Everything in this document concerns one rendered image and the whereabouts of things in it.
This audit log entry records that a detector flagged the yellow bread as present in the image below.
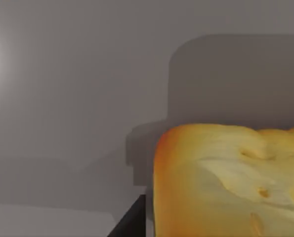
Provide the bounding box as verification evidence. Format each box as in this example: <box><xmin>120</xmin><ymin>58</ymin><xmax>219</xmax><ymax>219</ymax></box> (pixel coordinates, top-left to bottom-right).
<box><xmin>153</xmin><ymin>123</ymin><xmax>294</xmax><ymax>237</ymax></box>

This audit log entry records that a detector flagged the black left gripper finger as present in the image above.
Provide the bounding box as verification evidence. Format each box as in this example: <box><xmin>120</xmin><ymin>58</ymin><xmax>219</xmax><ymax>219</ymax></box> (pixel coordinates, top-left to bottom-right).
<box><xmin>106</xmin><ymin>194</ymin><xmax>147</xmax><ymax>237</ymax></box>

